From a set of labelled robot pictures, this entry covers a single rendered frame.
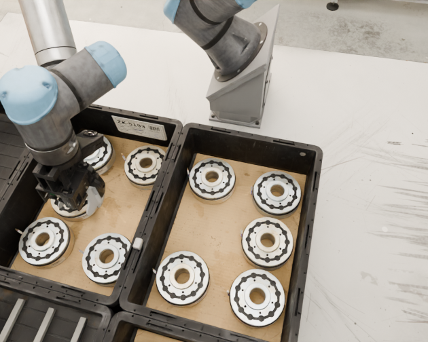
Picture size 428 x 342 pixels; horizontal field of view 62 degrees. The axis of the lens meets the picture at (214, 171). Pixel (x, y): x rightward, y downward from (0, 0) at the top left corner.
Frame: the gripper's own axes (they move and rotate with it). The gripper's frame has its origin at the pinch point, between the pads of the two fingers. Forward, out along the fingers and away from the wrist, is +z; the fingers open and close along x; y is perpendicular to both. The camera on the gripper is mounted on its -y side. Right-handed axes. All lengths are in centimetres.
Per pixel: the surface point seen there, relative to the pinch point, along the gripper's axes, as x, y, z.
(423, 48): 118, -175, 57
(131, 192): 7.9, -4.5, 1.1
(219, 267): 31.4, 7.5, 0.5
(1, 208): -12.5, 9.4, -5.7
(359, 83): 60, -62, 3
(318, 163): 45.8, -13.7, -13.2
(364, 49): 84, -167, 60
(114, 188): 3.8, -4.5, 1.5
